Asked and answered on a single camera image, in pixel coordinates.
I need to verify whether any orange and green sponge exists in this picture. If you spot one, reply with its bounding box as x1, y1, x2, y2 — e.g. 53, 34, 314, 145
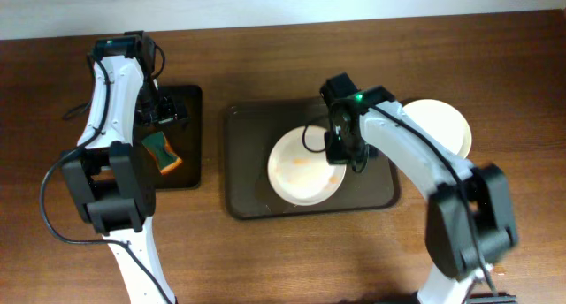
141, 132, 183, 175

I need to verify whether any brown serving tray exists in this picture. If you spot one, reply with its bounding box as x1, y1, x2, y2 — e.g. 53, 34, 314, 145
224, 98, 401, 220

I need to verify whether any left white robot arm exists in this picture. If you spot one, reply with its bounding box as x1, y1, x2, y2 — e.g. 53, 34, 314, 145
54, 31, 188, 303

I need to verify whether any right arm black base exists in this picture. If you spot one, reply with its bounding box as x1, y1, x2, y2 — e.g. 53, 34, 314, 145
464, 293, 518, 304

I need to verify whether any black water tray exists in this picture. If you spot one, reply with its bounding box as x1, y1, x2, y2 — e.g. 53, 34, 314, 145
137, 85, 203, 191

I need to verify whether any white plate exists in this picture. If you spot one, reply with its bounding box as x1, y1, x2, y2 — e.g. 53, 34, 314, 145
403, 99, 472, 158
267, 125, 347, 206

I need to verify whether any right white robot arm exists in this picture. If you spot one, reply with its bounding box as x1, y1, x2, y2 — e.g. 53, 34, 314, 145
319, 73, 518, 304

